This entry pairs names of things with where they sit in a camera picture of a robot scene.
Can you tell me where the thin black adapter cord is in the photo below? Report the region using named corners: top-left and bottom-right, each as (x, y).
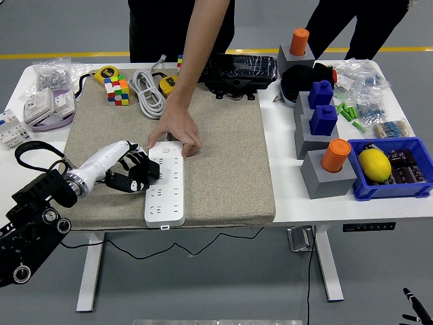
top-left (60, 177), bottom-right (265, 261)

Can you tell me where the silver metal bracket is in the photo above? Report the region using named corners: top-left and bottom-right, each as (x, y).
top-left (287, 225), bottom-right (316, 253)

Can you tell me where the person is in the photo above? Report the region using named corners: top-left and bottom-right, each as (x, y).
top-left (306, 0), bottom-right (412, 61)
top-left (127, 0), bottom-right (236, 64)

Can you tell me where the clear bag of taped resistors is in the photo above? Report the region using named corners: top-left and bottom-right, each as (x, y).
top-left (371, 118), bottom-right (415, 139)

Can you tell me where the black film-wrapped device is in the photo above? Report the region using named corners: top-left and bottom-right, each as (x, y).
top-left (202, 53), bottom-right (279, 101)

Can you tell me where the white power strip cable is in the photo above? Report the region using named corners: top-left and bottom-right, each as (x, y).
top-left (129, 53), bottom-right (169, 120)

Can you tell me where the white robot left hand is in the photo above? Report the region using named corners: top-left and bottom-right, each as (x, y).
top-left (76, 139), bottom-right (150, 196)

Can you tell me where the grey block with round hole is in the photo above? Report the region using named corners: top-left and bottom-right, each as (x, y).
top-left (277, 43), bottom-right (316, 74)
top-left (300, 148), bottom-right (358, 200)

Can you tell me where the blue stepped block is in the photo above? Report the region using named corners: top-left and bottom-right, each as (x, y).
top-left (307, 80), bottom-right (334, 110)
top-left (309, 104), bottom-right (338, 137)

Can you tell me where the clear bag of screws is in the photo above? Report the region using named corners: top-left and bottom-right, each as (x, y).
top-left (20, 56), bottom-right (92, 102)

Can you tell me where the grey block with square hole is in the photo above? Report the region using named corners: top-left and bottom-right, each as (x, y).
top-left (293, 91), bottom-right (336, 128)
top-left (294, 114), bottom-right (340, 160)

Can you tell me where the person's left hand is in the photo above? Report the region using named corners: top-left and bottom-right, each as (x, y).
top-left (147, 96), bottom-right (203, 158)

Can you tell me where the clear bag of blue resistors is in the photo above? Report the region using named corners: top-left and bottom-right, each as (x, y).
top-left (333, 58), bottom-right (393, 93)
top-left (351, 93), bottom-right (388, 125)

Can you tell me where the orange cylinder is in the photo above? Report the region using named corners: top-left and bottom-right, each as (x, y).
top-left (320, 137), bottom-right (352, 174)
top-left (290, 28), bottom-right (311, 57)

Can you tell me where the grey-brown mat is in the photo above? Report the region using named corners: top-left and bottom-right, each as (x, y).
top-left (45, 69), bottom-right (277, 231)

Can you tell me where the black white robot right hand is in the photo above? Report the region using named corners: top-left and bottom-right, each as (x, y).
top-left (401, 287), bottom-right (433, 325)

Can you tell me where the white table leg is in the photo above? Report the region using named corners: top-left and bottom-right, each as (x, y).
top-left (313, 225), bottom-right (345, 303)
top-left (76, 232), bottom-right (105, 313)

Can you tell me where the black table control panel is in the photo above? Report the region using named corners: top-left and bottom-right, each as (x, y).
top-left (342, 221), bottom-right (396, 233)

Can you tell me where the white circuit breaker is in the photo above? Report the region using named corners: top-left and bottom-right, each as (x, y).
top-left (0, 110), bottom-right (30, 150)

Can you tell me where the white wall socket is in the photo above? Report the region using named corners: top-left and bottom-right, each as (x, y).
top-left (23, 87), bottom-right (55, 125)
top-left (52, 89), bottom-right (77, 118)

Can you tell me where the blue plastic bin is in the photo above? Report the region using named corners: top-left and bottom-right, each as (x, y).
top-left (347, 136), bottom-right (433, 201)

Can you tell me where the yellow lemon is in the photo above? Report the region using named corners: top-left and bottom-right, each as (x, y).
top-left (358, 148), bottom-right (392, 181)

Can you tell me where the black cap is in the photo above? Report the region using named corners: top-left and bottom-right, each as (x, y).
top-left (280, 62), bottom-right (336, 108)

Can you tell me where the black lanyard cord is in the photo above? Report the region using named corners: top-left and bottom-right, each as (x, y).
top-left (74, 72), bottom-right (99, 100)

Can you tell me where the white power strip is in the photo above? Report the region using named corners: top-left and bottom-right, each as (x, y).
top-left (144, 141), bottom-right (186, 231)

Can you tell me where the black hanging cable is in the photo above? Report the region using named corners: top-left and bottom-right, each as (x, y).
top-left (306, 225), bottom-right (317, 325)

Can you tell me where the yellow tape measure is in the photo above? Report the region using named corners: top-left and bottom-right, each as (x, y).
top-left (158, 74), bottom-right (179, 99)
top-left (93, 65), bottom-right (120, 85)

